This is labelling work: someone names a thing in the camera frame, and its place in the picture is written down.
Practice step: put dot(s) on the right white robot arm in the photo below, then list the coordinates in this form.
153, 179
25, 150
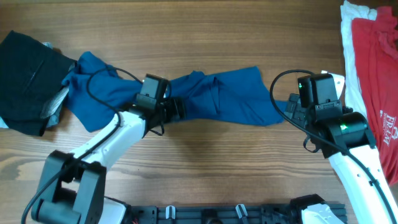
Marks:
345, 139

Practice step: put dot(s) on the black folded garment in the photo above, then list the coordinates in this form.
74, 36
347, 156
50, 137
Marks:
31, 75

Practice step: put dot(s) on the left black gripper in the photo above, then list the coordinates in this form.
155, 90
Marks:
176, 109

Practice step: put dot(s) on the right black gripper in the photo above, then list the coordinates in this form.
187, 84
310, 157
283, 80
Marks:
294, 109

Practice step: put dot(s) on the blue t-shirt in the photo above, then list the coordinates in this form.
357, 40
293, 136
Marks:
238, 96

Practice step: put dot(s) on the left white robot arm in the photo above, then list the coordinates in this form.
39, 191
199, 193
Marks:
72, 185

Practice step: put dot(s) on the red t-shirt with print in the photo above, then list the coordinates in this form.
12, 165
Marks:
375, 52

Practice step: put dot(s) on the white garment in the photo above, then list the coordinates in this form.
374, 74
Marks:
349, 12

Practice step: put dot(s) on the grey folded garment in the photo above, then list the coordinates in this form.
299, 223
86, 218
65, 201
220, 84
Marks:
52, 107

